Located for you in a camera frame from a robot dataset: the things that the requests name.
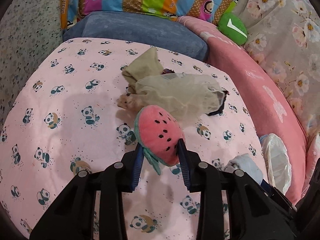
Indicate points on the light blue cloth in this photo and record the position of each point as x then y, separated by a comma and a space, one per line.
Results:
246, 167

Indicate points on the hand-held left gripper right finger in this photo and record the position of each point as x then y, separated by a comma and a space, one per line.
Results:
185, 170

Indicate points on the pink blanket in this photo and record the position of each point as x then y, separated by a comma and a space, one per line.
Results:
255, 85

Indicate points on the pink watermelon plush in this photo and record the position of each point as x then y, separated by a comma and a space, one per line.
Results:
157, 132

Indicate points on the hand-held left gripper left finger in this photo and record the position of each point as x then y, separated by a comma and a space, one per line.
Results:
137, 170

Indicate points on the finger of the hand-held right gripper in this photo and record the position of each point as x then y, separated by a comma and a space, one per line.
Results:
266, 187

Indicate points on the beige mesh bag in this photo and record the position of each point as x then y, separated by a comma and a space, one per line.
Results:
180, 92

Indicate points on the beige sock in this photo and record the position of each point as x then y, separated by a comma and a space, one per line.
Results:
142, 66

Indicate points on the pink panda print cloth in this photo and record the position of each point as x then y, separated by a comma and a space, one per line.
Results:
75, 105

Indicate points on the green round cushion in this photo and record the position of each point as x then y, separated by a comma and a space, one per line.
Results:
231, 28

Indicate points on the white plastic bag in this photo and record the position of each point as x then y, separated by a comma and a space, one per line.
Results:
276, 160

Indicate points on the grey floral cloth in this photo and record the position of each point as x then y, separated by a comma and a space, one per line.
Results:
287, 30

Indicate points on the peach scrunchie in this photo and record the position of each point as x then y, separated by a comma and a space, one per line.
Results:
127, 102

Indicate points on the blue cushion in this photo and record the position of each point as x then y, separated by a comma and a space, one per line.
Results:
140, 32

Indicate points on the maroon scrunchie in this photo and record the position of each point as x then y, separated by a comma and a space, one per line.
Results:
168, 71

